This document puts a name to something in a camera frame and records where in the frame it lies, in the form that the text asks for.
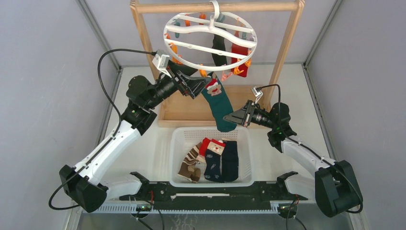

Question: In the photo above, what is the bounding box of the dark green sock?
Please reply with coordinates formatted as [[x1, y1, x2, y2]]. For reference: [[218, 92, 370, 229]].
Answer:
[[202, 72, 237, 132]]

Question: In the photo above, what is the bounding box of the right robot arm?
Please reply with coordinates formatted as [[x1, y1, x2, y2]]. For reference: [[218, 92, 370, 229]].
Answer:
[[223, 100, 363, 217]]

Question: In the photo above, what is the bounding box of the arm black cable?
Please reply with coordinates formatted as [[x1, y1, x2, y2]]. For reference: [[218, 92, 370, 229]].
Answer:
[[48, 48, 158, 211], [255, 84, 364, 214]]

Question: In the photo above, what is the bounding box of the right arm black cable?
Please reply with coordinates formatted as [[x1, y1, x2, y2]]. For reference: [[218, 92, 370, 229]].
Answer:
[[255, 84, 364, 214]]

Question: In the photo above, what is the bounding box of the dark printed sock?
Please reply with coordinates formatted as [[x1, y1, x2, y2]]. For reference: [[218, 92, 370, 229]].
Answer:
[[204, 139, 226, 183]]

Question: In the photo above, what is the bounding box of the brown striped sock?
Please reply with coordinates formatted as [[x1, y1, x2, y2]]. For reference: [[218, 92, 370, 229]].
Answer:
[[178, 142, 202, 184]]

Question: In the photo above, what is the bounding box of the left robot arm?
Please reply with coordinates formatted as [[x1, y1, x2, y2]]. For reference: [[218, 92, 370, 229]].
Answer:
[[59, 63, 211, 213]]

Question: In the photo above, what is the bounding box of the black grey sock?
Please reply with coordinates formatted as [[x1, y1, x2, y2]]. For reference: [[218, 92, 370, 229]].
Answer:
[[212, 34, 227, 66]]

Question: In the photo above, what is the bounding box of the white perforated plastic basket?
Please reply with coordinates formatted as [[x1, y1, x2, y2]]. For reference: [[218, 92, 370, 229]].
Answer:
[[169, 127, 254, 188]]

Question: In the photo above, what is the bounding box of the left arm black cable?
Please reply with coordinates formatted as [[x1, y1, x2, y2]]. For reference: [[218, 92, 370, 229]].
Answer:
[[48, 48, 158, 211]]

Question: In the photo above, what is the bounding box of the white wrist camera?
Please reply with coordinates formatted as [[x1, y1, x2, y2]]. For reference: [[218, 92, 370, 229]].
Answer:
[[251, 86, 263, 104], [152, 49, 171, 77]]

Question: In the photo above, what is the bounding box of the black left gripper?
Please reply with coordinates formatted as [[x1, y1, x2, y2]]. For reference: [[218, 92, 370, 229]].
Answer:
[[146, 60, 211, 110]]

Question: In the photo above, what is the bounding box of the white round clip hanger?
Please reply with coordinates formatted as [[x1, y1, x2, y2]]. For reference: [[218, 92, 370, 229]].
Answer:
[[163, 0, 258, 71]]

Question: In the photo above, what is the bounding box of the navy sock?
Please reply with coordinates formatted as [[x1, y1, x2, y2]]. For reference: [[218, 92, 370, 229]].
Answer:
[[222, 140, 239, 182]]

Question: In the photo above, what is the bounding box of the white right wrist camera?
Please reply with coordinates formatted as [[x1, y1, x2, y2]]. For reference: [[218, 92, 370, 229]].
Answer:
[[251, 86, 263, 104]]

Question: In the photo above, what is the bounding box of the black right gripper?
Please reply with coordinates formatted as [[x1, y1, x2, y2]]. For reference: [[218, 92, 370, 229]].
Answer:
[[223, 100, 276, 130]]

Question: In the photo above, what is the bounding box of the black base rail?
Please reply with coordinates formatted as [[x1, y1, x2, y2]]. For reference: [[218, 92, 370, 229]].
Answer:
[[119, 181, 308, 211]]

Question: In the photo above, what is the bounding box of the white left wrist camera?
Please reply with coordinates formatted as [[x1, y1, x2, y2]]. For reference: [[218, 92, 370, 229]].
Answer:
[[152, 49, 171, 77]]

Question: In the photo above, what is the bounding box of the red sock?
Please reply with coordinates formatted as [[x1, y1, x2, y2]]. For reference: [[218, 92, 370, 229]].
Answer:
[[197, 138, 211, 163], [230, 43, 251, 78]]

